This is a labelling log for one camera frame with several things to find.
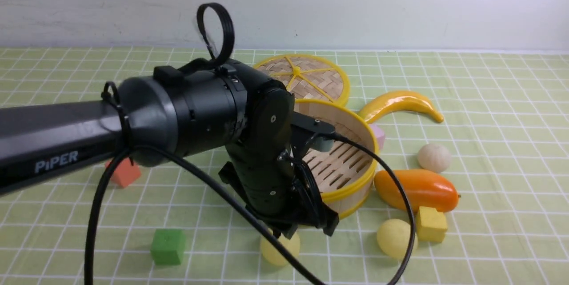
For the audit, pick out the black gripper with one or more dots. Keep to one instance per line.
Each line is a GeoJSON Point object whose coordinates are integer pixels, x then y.
{"type": "Point", "coordinates": [278, 189]}

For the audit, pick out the yellow bun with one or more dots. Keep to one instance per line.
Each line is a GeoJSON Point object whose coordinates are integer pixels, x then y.
{"type": "Point", "coordinates": [273, 256]}
{"type": "Point", "coordinates": [393, 238]}

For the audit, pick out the white bun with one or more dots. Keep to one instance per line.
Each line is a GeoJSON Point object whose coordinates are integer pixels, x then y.
{"type": "Point", "coordinates": [434, 157]}

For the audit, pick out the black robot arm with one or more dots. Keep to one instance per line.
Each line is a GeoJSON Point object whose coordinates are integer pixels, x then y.
{"type": "Point", "coordinates": [185, 111]}

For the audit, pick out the bamboo steamer tray yellow rim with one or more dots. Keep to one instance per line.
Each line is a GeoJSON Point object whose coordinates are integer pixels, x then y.
{"type": "Point", "coordinates": [344, 174]}

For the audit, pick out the woven bamboo steamer lid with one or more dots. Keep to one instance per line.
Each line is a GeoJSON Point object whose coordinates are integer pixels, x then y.
{"type": "Point", "coordinates": [308, 77]}

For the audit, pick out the pink wooden block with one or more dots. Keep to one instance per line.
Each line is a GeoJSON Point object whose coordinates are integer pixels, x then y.
{"type": "Point", "coordinates": [379, 135]}

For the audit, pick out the yellow toy banana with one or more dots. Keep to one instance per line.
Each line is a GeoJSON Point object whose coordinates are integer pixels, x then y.
{"type": "Point", "coordinates": [394, 101]}

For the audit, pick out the green wooden cube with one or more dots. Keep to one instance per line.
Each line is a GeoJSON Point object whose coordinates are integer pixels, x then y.
{"type": "Point", "coordinates": [168, 246]}

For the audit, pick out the orange toy mango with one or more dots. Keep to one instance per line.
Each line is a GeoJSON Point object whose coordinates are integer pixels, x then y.
{"type": "Point", "coordinates": [422, 188]}

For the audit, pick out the yellow wooden cube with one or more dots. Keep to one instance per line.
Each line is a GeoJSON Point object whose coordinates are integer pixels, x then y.
{"type": "Point", "coordinates": [432, 225]}

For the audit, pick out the red wooden cube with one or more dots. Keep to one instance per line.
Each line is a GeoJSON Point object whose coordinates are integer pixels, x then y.
{"type": "Point", "coordinates": [126, 173]}

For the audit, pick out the green checkered tablecloth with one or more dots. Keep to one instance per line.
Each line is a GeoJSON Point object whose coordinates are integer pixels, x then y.
{"type": "Point", "coordinates": [506, 125]}

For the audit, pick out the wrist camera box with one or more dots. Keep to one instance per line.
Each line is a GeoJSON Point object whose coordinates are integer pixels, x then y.
{"type": "Point", "coordinates": [309, 133]}

